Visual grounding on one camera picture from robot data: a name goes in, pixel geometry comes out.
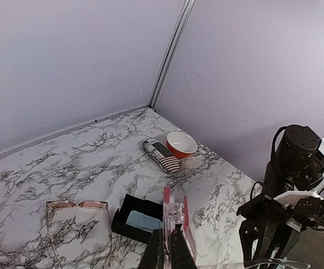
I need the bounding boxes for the orange white bowl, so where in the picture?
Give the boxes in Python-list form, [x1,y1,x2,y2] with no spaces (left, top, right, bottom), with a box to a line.
[166,132,198,159]

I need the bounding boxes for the pink frame sunglasses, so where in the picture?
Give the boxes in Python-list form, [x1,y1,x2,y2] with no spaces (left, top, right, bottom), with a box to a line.
[46,200,113,268]

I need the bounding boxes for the clear purple lens sunglasses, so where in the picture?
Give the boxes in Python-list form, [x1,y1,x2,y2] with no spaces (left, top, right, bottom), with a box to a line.
[163,187,197,268]

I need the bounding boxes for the striped flag glasses pouch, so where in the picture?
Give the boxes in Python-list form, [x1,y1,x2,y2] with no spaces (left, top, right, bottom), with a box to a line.
[142,138,181,174]

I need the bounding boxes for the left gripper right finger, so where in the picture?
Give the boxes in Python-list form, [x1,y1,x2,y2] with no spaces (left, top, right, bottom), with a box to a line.
[169,229,196,269]

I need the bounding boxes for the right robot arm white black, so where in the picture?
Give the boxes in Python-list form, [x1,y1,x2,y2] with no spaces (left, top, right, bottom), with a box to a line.
[237,124,324,268]

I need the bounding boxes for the blue cleaning cloth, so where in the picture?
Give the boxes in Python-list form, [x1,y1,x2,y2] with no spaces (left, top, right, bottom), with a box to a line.
[126,211,163,233]

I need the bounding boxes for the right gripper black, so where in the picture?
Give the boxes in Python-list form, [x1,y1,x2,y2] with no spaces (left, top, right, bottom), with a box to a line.
[237,193,305,262]

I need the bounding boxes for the black glasses case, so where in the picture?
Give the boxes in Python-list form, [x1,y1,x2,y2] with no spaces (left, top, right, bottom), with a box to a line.
[111,194,163,244]

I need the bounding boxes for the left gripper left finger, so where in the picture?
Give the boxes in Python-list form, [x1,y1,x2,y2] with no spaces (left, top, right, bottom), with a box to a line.
[141,229,164,269]

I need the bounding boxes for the right aluminium frame post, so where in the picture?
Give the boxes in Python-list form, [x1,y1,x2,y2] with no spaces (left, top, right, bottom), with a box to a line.
[147,0,196,110]

